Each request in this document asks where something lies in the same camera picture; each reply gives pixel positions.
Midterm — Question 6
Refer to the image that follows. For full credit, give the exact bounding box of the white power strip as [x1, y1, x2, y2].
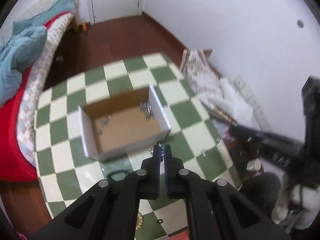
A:
[233, 75, 271, 132]

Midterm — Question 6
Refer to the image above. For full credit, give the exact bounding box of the white paper cup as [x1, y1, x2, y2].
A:
[246, 158, 261, 173]

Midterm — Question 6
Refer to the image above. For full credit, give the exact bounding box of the green white checkered tablecloth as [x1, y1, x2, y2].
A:
[34, 52, 245, 238]

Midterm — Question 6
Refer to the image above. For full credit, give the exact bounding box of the teal blue duvet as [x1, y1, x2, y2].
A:
[1, 0, 76, 105]

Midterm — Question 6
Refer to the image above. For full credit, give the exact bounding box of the floral folded bedding bag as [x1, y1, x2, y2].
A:
[180, 49, 236, 125]

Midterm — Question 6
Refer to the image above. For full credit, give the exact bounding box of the silver pendant necklace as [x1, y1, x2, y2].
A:
[149, 143, 166, 163]

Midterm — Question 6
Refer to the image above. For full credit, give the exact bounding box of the silver bead bracelet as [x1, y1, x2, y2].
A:
[139, 100, 155, 120]

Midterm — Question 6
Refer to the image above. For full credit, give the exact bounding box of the thin silver chain necklace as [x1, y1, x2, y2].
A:
[96, 114, 112, 135]

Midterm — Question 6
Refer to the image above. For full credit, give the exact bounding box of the red patterned blanket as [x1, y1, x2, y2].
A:
[0, 11, 72, 183]

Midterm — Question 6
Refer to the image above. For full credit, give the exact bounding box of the white cardboard box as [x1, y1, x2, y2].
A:
[78, 85, 172, 162]

